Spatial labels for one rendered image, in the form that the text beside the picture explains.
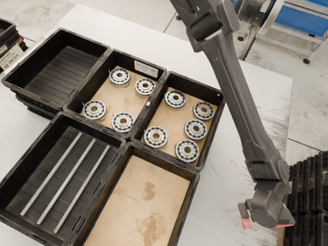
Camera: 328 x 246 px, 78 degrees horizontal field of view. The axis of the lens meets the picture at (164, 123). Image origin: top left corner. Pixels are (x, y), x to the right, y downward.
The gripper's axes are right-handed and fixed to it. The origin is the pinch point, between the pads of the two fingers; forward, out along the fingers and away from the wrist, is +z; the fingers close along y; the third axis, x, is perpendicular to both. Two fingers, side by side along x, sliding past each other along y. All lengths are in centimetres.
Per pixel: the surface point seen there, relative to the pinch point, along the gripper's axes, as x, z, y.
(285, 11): 205, -33, 101
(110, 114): 45, -13, -53
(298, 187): 56, 58, 64
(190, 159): 26.4, -2.8, -18.5
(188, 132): 37.3, -8.3, -18.1
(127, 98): 54, -17, -46
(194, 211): 17.3, 20.1, -16.4
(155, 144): 31.3, -7.0, -32.4
